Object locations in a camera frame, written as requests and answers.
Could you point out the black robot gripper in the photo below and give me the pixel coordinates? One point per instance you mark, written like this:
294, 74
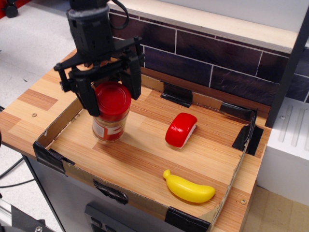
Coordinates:
99, 55

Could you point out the red-capped spice bottle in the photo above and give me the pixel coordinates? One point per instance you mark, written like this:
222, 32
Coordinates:
114, 101

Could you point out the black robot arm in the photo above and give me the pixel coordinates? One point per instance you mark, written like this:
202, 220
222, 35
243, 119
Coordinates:
96, 4

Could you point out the taped cardboard fence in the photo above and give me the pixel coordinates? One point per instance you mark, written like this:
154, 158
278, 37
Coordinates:
119, 186

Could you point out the red toy sushi piece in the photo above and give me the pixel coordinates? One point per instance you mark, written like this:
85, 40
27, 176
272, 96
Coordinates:
180, 130

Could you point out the yellow toy banana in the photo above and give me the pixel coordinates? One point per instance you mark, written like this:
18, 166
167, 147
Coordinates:
187, 190

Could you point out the dark brick backsplash panel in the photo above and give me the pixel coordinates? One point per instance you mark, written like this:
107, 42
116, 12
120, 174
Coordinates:
244, 69

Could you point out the white grooved block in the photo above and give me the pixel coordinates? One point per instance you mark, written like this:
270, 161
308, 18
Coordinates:
285, 165

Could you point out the black wheel red frame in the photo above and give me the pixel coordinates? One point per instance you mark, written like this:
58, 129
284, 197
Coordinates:
10, 8

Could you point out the black metal bracket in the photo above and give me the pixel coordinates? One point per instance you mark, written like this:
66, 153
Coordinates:
14, 220

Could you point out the black shelf post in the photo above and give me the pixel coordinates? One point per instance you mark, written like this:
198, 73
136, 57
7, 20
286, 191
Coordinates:
289, 71

